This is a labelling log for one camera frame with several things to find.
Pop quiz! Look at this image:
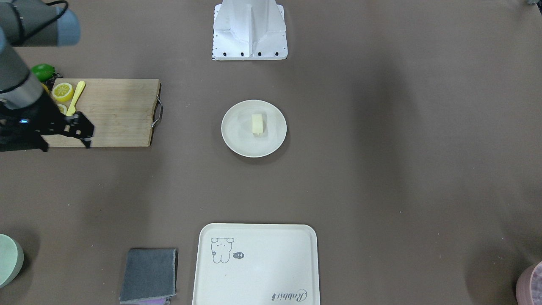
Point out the cream round plate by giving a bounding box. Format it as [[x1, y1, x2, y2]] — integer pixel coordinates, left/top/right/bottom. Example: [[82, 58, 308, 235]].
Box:
[[221, 99, 287, 158]]

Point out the cream rectangular tray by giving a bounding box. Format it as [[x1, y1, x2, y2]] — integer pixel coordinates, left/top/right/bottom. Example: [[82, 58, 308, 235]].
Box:
[[192, 223, 320, 305]]

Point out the lemon half slice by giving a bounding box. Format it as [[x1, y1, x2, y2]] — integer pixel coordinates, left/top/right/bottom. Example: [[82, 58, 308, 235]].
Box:
[[51, 82, 75, 103]]

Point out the wooden cutting board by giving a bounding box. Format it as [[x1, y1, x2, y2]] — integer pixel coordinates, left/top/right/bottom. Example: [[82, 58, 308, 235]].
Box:
[[75, 78, 161, 147]]

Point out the green lime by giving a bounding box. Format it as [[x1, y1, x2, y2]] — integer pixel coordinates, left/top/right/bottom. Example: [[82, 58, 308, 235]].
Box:
[[30, 64, 56, 83]]

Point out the mint green bowl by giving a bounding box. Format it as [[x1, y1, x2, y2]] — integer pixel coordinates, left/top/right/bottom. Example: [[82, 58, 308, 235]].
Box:
[[0, 234, 25, 288]]

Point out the grey folded cloth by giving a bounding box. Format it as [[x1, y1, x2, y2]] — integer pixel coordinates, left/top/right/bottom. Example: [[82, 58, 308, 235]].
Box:
[[119, 248, 177, 305]]

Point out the pink bowl with ice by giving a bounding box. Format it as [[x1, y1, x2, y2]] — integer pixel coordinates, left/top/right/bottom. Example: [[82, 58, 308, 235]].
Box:
[[515, 262, 542, 305]]

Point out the white camera post base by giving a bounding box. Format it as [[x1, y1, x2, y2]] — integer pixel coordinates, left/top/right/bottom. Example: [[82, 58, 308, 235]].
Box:
[[212, 0, 288, 61]]

